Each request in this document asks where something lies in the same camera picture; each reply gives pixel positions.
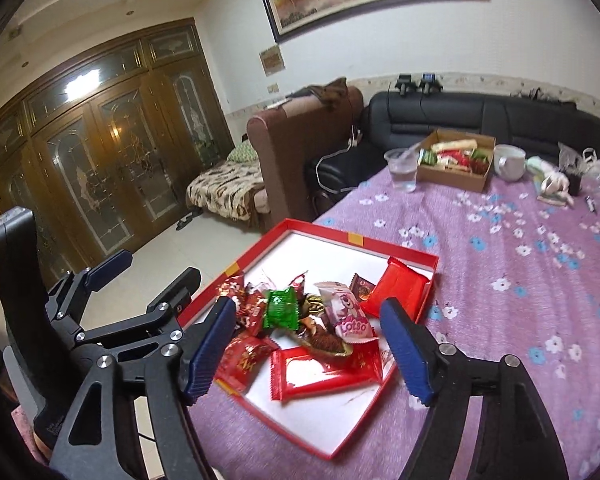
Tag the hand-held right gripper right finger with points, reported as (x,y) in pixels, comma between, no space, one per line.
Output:
(405,347)

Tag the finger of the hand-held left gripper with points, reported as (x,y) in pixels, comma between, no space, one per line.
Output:
(111,265)
(177,287)

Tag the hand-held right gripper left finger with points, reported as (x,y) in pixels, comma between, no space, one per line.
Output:
(205,350)

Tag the red flower print snack packet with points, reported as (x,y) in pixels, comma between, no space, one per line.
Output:
(252,312)
(242,362)

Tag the small red candy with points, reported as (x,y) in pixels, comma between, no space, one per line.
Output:
(230,287)
(297,281)

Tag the plain red snack packet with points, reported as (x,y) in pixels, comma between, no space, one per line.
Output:
(400,287)

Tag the pink snack packet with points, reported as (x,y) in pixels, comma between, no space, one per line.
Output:
(347,317)

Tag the dark red gold snack packet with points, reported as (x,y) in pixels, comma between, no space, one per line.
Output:
(325,342)

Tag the green snack packet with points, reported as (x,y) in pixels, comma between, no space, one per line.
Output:
(282,310)

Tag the red gift box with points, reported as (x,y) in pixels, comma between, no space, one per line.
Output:
(305,420)

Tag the red packet with white window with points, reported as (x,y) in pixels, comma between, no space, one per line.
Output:
(360,365)

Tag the dark slippers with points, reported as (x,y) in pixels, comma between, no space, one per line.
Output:
(187,221)

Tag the small brown snack packet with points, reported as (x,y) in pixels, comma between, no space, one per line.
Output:
(362,287)

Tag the purple floral tablecloth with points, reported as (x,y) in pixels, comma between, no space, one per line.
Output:
(505,335)

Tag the gold wrapped candy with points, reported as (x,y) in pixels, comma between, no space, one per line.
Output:
(312,304)

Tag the wooden glass doors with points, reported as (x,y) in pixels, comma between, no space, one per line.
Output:
(105,160)

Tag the brown patterned blanket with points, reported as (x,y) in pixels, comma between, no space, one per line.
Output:
(225,190)

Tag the green pillow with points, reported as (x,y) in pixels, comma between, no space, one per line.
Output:
(242,152)

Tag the clear plastic cup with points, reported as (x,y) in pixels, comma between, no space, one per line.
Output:
(404,175)

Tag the cardboard box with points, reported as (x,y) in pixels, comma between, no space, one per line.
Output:
(455,180)

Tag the brown armchair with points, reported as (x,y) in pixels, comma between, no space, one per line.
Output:
(290,150)

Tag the pile of assorted snack packets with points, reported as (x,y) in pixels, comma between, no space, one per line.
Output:
(455,157)

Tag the white mug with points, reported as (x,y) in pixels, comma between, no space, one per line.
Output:
(510,165)

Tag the white crumpled cloth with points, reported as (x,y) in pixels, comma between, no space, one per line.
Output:
(547,180)

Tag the brown jacket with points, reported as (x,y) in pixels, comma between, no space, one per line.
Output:
(330,92)

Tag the black leather sofa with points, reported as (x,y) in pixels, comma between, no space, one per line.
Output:
(480,110)

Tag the small black device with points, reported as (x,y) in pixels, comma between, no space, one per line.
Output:
(405,85)
(430,84)

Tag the clear plastic bag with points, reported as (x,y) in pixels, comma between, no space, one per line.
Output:
(597,165)

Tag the small wall plaque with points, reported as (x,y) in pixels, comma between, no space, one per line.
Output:
(272,60)

